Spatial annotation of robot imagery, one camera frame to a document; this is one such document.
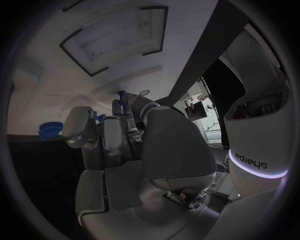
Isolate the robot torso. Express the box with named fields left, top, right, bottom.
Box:
left=223, top=82, right=293, bottom=200

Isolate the blue peg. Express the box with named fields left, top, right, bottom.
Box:
left=117, top=90, right=127, bottom=114

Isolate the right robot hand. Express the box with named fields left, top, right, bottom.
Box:
left=61, top=91, right=224, bottom=240

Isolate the blue plug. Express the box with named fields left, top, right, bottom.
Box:
left=91, top=110, right=106, bottom=123

